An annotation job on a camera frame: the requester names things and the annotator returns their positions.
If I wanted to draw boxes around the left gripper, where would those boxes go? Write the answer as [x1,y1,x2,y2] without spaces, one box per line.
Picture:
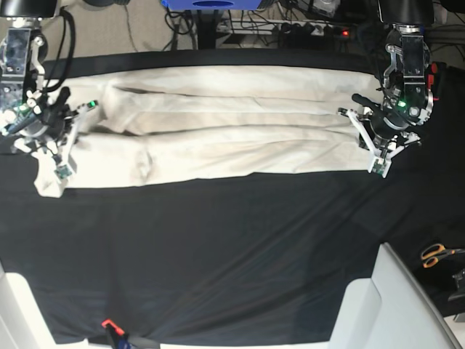
[337,86,434,177]

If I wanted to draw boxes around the red black clamp right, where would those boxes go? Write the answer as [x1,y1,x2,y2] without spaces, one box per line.
[426,62,447,102]

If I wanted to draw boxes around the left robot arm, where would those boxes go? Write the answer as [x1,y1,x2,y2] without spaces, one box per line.
[338,1,434,177]

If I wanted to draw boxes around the orange handled scissors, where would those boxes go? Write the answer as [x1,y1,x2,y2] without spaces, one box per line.
[420,244,464,269]

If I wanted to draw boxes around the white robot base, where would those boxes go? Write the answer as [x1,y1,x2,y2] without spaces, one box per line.
[1,270,89,348]
[328,243,461,349]

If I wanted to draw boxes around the red black clamp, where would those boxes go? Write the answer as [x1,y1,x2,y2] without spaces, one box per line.
[426,62,447,102]
[100,318,161,349]

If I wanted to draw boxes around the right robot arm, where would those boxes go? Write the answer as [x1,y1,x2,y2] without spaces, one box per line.
[1,1,98,183]

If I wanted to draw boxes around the white T-shirt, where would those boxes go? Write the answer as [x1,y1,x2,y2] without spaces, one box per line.
[34,66,381,198]

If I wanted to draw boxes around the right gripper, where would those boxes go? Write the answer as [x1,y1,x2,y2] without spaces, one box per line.
[1,86,99,182]

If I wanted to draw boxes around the black table leg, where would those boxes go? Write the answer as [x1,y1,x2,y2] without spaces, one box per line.
[195,10,220,50]

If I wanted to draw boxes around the red black clamp front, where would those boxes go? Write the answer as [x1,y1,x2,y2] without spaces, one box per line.
[100,318,161,349]

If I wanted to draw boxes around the black table cloth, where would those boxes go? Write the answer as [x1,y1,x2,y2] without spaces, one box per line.
[1,49,464,346]

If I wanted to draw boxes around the blue box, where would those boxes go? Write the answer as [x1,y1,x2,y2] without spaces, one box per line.
[161,0,262,11]

